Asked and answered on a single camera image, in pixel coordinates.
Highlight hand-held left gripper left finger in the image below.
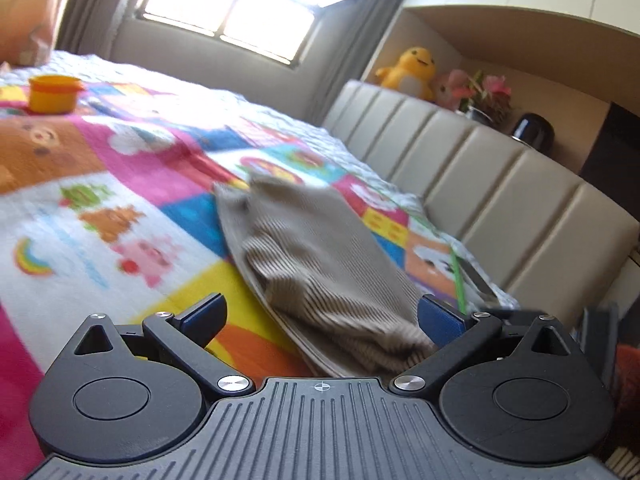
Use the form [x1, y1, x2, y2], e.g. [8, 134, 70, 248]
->
[71, 292, 256, 396]

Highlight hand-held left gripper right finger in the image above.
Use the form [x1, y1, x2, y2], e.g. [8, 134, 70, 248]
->
[390, 295, 574, 399]

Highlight beige ribbed pants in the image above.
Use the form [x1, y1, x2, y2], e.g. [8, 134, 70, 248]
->
[214, 167, 436, 378]

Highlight smartphone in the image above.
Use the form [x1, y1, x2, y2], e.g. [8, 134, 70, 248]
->
[457, 257, 501, 306]

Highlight beige padded headboard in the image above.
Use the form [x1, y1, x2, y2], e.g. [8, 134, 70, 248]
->
[322, 80, 640, 321]

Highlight colourful cartoon printed mat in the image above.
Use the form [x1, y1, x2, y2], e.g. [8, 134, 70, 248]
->
[0, 75, 471, 466]

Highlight black round speaker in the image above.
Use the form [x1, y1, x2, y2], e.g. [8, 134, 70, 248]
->
[510, 114, 556, 153]

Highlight potted pink-leaf plant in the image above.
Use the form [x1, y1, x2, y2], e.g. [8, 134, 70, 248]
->
[450, 70, 513, 126]

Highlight pink plush toy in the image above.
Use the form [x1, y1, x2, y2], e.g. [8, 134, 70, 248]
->
[432, 71, 471, 111]

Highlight yellow duck plush toy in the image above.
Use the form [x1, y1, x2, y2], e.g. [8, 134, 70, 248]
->
[375, 46, 436, 103]

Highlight orange yellow plastic cup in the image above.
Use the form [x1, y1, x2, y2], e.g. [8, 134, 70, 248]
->
[28, 75, 86, 113]

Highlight grey curtain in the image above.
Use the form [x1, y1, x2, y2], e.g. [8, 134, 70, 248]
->
[300, 0, 418, 126]
[55, 0, 156, 53]

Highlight barred window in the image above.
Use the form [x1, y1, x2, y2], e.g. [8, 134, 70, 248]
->
[142, 0, 373, 68]

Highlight brown paper bag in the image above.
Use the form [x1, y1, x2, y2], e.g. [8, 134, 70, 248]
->
[0, 0, 76, 67]

